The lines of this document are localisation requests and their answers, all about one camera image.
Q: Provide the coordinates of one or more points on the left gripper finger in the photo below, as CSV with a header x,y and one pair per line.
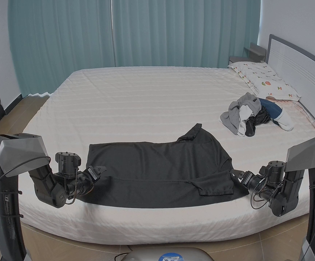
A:
x,y
102,170

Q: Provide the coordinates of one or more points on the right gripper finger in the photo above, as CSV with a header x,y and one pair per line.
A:
x,y
237,172

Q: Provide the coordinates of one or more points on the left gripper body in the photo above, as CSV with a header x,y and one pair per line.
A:
x,y
84,185

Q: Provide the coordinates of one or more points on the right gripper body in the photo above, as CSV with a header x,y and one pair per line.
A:
x,y
256,183

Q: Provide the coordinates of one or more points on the black T-shirt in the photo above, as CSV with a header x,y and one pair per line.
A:
x,y
152,173

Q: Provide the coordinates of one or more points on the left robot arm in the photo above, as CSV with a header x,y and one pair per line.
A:
x,y
5,213

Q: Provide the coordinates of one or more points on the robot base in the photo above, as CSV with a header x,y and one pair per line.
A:
x,y
146,255

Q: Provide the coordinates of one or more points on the pile of clothes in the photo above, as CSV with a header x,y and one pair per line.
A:
x,y
233,115

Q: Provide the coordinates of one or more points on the bed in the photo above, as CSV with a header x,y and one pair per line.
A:
x,y
146,99

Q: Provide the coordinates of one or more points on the white printed pillow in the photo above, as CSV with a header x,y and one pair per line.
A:
x,y
263,80

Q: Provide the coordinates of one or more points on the grey bedside table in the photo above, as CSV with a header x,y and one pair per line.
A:
x,y
255,52

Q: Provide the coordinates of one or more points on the blue-green curtain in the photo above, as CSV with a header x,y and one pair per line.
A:
x,y
62,37
187,23

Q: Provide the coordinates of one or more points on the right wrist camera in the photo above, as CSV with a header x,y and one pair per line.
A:
x,y
244,178

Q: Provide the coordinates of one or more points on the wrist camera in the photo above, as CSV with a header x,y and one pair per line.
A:
x,y
93,173
244,178

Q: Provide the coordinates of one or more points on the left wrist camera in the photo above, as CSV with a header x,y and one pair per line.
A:
x,y
93,173

